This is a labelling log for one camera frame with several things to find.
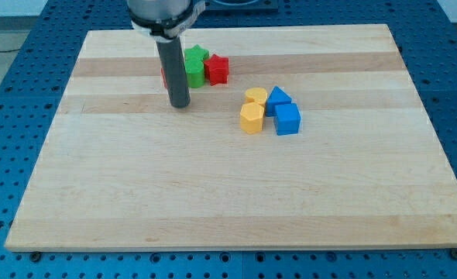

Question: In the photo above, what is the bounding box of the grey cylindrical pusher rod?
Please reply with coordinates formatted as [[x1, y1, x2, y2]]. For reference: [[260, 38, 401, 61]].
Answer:
[[156, 37, 191, 109]]

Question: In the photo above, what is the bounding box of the yellow heart block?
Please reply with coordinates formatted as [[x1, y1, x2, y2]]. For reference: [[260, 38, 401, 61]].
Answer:
[[245, 88, 268, 108]]

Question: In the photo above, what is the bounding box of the green star block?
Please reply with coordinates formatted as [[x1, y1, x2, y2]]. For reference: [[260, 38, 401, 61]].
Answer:
[[184, 44, 210, 62]]

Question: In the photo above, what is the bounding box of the green cylinder block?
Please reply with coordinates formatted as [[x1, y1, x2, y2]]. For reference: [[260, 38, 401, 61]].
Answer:
[[185, 60, 205, 88]]

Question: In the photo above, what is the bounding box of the red block behind rod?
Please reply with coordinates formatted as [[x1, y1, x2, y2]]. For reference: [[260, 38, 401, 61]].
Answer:
[[160, 68, 167, 89]]

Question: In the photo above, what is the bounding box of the red star block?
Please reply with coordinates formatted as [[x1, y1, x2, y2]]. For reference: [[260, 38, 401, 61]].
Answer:
[[203, 54, 229, 86]]

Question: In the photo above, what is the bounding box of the yellow hexagon block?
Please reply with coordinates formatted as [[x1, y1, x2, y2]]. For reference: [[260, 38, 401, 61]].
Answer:
[[239, 102, 264, 134]]

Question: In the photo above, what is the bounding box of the blue triangle block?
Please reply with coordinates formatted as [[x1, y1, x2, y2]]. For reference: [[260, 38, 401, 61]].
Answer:
[[265, 86, 292, 117]]

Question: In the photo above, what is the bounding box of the blue cube block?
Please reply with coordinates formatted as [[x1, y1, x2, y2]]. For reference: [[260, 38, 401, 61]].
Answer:
[[273, 103, 301, 136]]

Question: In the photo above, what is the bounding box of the wooden board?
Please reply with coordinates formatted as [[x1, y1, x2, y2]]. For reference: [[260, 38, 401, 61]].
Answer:
[[5, 24, 457, 252]]

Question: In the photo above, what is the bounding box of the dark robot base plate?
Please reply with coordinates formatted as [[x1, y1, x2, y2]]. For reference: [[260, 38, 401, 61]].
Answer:
[[205, 0, 279, 12]]

